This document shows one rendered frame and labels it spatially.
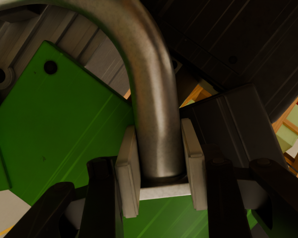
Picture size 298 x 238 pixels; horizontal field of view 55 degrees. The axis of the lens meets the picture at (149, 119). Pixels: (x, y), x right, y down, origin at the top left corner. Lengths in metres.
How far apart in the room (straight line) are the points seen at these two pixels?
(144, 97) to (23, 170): 0.12
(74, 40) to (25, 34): 0.04
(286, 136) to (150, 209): 3.30
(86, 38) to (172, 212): 0.15
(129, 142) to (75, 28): 0.11
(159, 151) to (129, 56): 0.06
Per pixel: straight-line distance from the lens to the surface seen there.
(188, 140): 0.16
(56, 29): 0.24
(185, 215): 0.23
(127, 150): 0.15
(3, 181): 0.26
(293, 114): 3.76
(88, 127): 0.22
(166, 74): 0.18
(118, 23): 0.18
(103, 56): 0.68
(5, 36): 0.27
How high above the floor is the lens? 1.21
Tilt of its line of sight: 13 degrees down
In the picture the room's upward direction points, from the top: 130 degrees clockwise
